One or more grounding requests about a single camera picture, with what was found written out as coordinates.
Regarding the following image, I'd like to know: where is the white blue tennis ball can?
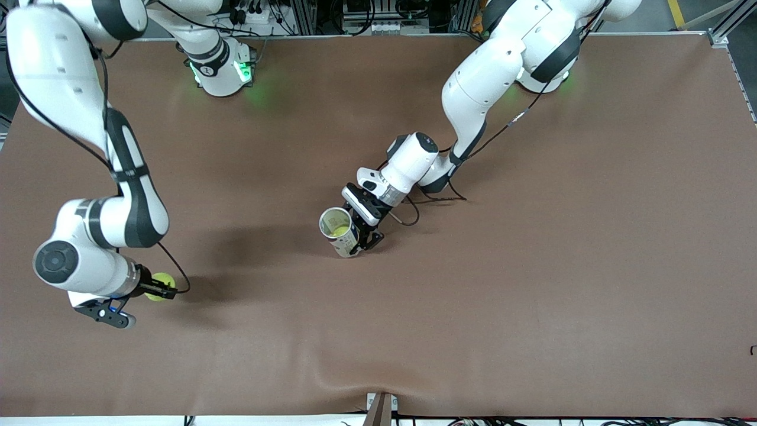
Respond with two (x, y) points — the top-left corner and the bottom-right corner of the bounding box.
(319, 206), (363, 259)

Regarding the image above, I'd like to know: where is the brown table mat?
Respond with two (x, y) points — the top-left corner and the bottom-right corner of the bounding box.
(0, 33), (757, 418)

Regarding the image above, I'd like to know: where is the white power strip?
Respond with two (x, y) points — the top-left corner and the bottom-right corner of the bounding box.
(231, 0), (279, 24)

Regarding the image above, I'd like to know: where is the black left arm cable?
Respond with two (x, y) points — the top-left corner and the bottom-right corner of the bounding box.
(378, 0), (610, 227)

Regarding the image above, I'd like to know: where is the front camera mount post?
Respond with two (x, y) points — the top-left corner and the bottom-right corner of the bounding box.
(364, 392), (398, 426)

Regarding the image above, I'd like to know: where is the aluminium frame post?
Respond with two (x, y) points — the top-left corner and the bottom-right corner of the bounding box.
(290, 0), (317, 35)
(451, 0), (477, 33)

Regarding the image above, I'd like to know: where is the aluminium frame strut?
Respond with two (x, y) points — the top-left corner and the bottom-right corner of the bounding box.
(707, 0), (757, 48)

